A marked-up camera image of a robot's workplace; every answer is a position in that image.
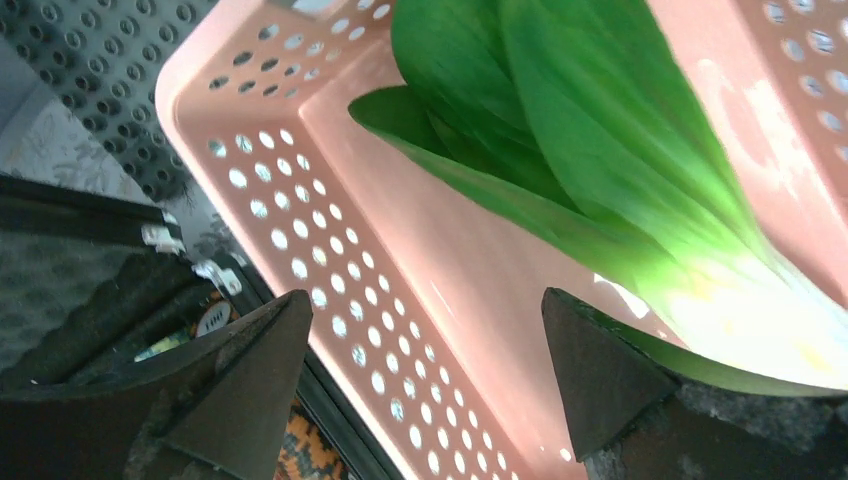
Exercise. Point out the grey building baseplate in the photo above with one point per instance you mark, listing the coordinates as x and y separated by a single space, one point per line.
102 59

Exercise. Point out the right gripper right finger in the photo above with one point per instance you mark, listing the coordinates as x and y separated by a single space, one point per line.
638 407

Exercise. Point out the black poker chip case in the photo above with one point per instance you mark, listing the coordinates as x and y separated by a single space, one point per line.
91 283

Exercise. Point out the floral table mat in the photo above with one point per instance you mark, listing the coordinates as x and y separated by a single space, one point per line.
47 144

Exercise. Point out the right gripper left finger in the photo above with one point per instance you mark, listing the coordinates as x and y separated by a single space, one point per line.
216 407

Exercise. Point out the green white bok choy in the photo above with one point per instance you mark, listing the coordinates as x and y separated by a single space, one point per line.
573 121

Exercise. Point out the pink plastic basket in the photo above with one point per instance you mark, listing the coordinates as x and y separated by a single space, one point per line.
427 309

